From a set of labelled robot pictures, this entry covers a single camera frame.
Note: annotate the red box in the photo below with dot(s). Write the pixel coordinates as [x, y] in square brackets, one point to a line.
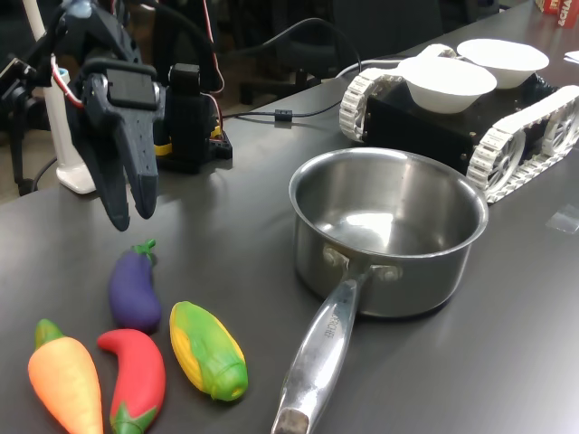
[545, 5]
[567, 13]

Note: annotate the black office chair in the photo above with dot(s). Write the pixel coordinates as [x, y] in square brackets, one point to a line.
[384, 27]

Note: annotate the white post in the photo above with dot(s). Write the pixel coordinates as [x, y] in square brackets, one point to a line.
[61, 135]

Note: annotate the white paper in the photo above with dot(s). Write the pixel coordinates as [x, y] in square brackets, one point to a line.
[573, 56]

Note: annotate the white bowl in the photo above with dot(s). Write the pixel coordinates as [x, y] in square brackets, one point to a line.
[506, 59]
[448, 90]

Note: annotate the orange toy carrot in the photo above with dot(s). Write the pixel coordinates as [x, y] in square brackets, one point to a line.
[65, 375]

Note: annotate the black vehicle with white tracks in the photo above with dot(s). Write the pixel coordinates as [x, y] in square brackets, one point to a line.
[407, 131]

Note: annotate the purple toy aubergine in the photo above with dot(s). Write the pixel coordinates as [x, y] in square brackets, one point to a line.
[133, 294]

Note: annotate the red toy chilli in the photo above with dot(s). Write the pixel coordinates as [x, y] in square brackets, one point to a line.
[135, 380]

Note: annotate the pale grey putty lump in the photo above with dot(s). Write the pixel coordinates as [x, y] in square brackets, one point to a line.
[81, 6]

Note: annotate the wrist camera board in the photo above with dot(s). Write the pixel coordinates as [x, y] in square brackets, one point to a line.
[16, 68]

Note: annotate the yellow green toy corn cob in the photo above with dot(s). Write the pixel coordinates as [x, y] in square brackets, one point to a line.
[203, 348]

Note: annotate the clear tape piece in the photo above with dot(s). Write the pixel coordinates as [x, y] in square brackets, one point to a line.
[563, 219]

